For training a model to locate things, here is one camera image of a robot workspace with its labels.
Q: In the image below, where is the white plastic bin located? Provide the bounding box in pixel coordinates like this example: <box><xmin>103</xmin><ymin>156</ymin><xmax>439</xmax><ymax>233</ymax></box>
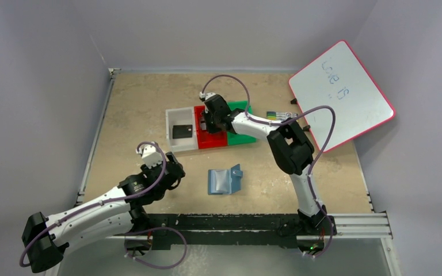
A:
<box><xmin>165</xmin><ymin>107</ymin><xmax>199</xmax><ymax>152</ymax></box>

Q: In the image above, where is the purple cable loop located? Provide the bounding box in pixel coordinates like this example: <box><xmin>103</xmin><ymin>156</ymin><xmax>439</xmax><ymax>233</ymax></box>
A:
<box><xmin>302</xmin><ymin>224</ymin><xmax>336</xmax><ymax>260</ymax></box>
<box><xmin>123</xmin><ymin>227</ymin><xmax>188</xmax><ymax>270</ymax></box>

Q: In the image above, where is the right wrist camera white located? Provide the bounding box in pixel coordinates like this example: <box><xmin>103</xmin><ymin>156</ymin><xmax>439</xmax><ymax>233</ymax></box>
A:
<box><xmin>199</xmin><ymin>91</ymin><xmax>217</xmax><ymax>102</ymax></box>

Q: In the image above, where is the marker pen pack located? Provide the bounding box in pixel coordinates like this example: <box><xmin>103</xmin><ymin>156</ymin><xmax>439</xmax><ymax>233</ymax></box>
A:
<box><xmin>266</xmin><ymin>111</ymin><xmax>298</xmax><ymax>121</ymax></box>

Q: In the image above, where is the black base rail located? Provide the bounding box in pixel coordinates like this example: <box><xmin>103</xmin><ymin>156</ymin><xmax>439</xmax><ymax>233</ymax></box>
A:
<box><xmin>127</xmin><ymin>213</ymin><xmax>337</xmax><ymax>252</ymax></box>

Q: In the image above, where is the blue card holder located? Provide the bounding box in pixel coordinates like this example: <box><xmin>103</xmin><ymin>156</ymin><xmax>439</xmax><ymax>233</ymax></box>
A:
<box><xmin>207</xmin><ymin>164</ymin><xmax>243</xmax><ymax>195</ymax></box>

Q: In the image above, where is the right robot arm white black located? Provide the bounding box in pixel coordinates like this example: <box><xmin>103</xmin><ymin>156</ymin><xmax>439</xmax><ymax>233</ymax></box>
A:
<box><xmin>199</xmin><ymin>92</ymin><xmax>336</xmax><ymax>235</ymax></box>

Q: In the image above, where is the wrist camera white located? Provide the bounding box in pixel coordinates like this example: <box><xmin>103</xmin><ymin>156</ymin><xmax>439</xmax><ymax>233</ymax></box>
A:
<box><xmin>199</xmin><ymin>91</ymin><xmax>217</xmax><ymax>102</ymax></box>
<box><xmin>136</xmin><ymin>142</ymin><xmax>163</xmax><ymax>168</ymax></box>

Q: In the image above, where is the black card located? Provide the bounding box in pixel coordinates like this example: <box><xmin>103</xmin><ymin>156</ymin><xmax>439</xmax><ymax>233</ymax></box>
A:
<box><xmin>172</xmin><ymin>125</ymin><xmax>193</xmax><ymax>139</ymax></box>

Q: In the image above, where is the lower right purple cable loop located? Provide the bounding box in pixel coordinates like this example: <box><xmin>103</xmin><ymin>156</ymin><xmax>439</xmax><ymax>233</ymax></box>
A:
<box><xmin>302</xmin><ymin>224</ymin><xmax>336</xmax><ymax>260</ymax></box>

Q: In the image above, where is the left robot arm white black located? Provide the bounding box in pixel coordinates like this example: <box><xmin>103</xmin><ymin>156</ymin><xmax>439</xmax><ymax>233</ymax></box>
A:
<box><xmin>19</xmin><ymin>150</ymin><xmax>185</xmax><ymax>273</ymax></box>

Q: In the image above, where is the red plastic bin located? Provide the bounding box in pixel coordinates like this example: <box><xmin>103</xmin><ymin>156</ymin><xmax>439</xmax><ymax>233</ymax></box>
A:
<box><xmin>193</xmin><ymin>106</ymin><xmax>227</xmax><ymax>150</ymax></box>

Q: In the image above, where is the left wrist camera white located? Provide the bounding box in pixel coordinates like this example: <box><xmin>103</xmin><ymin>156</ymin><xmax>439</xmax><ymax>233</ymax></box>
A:
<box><xmin>136</xmin><ymin>142</ymin><xmax>163</xmax><ymax>168</ymax></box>

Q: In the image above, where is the whiteboard with pink frame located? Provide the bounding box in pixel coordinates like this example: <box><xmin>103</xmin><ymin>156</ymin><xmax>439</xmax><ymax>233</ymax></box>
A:
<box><xmin>288</xmin><ymin>40</ymin><xmax>395</xmax><ymax>152</ymax></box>

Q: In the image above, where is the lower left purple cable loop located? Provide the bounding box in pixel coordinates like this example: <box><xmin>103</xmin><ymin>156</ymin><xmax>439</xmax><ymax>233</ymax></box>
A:
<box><xmin>123</xmin><ymin>227</ymin><xmax>188</xmax><ymax>270</ymax></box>

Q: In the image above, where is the green plastic bin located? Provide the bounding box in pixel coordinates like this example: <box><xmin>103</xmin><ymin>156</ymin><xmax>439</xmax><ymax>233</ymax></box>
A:
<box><xmin>224</xmin><ymin>100</ymin><xmax>257</xmax><ymax>146</ymax></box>

